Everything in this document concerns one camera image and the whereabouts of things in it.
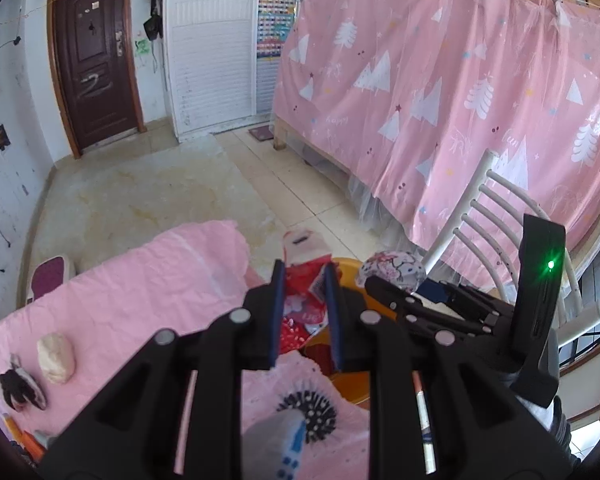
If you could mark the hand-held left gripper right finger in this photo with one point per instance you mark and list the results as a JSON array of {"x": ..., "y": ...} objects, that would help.
[{"x": 335, "y": 315}]

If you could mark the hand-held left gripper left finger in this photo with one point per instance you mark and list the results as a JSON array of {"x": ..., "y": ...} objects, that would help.
[{"x": 278, "y": 310}]

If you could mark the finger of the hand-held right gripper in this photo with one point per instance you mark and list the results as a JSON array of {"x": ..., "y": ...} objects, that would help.
[
  {"x": 410, "y": 310},
  {"x": 432, "y": 291}
]

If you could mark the red snack packet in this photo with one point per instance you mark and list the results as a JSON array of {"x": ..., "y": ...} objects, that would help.
[{"x": 305, "y": 305}]

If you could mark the orange plastic bin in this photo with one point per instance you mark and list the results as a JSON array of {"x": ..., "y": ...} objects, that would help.
[{"x": 350, "y": 385}]

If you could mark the orange white wrapper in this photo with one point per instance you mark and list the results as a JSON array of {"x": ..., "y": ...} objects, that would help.
[{"x": 32, "y": 446}]

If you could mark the white lace bed skirt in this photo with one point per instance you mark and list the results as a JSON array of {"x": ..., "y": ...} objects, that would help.
[{"x": 375, "y": 210}]

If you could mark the red white pen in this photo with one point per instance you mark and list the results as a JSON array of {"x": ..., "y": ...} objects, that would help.
[{"x": 424, "y": 420}]

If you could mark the white metal chair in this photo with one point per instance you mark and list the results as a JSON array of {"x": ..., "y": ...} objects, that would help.
[{"x": 480, "y": 180}]

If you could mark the pink blanket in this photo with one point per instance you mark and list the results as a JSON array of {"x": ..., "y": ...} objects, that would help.
[{"x": 130, "y": 285}]

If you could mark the small dark floor scale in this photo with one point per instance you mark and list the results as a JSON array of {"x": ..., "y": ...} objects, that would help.
[{"x": 260, "y": 133}]

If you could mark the pink printed bed curtain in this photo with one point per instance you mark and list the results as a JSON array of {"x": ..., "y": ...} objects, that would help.
[{"x": 430, "y": 85}]

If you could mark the cream crumpled tissue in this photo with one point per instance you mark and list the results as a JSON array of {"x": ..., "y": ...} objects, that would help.
[{"x": 55, "y": 357}]

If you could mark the white louvred wardrobe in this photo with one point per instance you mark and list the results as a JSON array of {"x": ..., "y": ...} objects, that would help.
[{"x": 210, "y": 60}]

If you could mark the black hanging bag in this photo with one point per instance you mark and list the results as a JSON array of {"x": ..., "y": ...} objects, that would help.
[{"x": 153, "y": 27}]

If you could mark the brown door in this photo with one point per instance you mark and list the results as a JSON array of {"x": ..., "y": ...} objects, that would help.
[{"x": 95, "y": 50}]

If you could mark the colourful wall chart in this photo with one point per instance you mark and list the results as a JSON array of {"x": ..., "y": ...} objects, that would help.
[{"x": 272, "y": 25}]

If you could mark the small wall picture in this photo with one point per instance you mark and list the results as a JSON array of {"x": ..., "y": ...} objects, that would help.
[{"x": 1, "y": 137}]

